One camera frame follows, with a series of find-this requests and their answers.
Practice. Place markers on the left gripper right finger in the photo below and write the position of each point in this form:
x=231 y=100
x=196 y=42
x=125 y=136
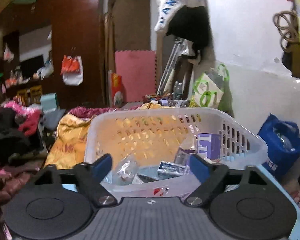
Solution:
x=211 y=177

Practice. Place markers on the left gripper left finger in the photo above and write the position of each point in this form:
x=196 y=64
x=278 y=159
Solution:
x=89 y=178

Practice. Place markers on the purple box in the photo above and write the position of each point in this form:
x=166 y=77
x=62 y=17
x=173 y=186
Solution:
x=209 y=145

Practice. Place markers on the yellow orange blanket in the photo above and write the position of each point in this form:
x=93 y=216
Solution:
x=68 y=149

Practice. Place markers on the blue silver small box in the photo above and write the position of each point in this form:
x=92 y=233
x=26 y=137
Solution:
x=168 y=170

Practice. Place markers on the white plastic laundry basket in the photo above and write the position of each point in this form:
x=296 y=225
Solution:
x=154 y=135

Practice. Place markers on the blue fabric bag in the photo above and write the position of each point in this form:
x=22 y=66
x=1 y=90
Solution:
x=283 y=141

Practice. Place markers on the green white shopping bag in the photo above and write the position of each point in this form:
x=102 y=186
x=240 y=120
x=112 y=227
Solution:
x=212 y=90

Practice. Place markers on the pile of dark clothes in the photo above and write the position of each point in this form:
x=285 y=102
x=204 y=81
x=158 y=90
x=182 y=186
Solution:
x=20 y=137

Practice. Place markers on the red white plastic bag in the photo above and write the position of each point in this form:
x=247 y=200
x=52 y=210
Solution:
x=72 y=70

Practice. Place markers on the pink foam mat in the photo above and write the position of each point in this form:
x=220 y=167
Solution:
x=137 y=69

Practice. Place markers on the dark red wooden wardrobe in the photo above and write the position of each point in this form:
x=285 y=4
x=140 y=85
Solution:
x=77 y=30

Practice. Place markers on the brown hanging bag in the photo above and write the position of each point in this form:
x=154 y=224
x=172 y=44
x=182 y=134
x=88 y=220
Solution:
x=291 y=59

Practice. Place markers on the black garment on hanger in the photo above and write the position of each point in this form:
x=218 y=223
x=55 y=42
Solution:
x=192 y=24

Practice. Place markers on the brown wooden door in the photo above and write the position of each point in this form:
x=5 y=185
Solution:
x=132 y=24

